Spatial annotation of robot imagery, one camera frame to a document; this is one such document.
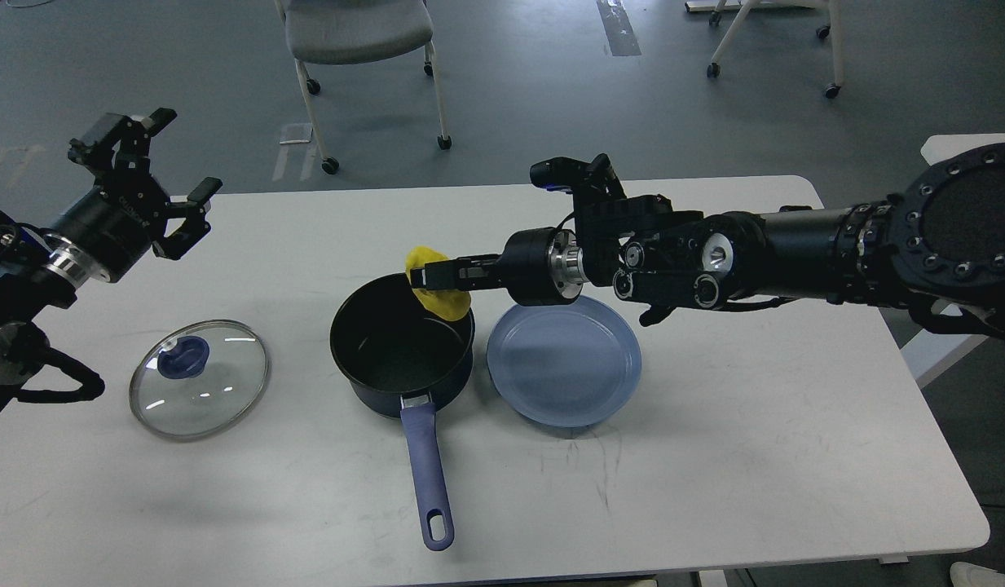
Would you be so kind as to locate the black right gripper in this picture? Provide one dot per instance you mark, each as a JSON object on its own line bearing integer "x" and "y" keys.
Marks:
{"x": 537, "y": 267}

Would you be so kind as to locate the blue round plate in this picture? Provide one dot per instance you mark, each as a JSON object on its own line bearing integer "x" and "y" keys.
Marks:
{"x": 565, "y": 366}

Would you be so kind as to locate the grey office chair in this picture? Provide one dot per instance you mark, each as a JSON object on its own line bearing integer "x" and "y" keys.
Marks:
{"x": 358, "y": 32}

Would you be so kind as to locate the white shoe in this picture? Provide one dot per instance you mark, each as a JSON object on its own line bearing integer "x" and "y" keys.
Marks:
{"x": 968, "y": 574}

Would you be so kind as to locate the glass pot lid blue knob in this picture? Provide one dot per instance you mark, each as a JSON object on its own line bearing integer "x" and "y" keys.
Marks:
{"x": 200, "y": 380}

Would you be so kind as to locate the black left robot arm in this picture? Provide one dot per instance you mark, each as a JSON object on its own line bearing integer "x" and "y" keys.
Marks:
{"x": 39, "y": 269}

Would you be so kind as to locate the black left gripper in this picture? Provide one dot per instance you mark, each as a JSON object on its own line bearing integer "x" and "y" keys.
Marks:
{"x": 123, "y": 214}

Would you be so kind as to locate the yellow potato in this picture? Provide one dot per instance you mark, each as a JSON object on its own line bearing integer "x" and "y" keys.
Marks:
{"x": 449, "y": 305}

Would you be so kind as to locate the dark pot with blue handle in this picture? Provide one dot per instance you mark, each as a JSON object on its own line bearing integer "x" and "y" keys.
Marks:
{"x": 406, "y": 362}

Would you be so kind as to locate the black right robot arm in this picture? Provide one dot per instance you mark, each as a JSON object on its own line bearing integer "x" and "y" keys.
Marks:
{"x": 936, "y": 250}

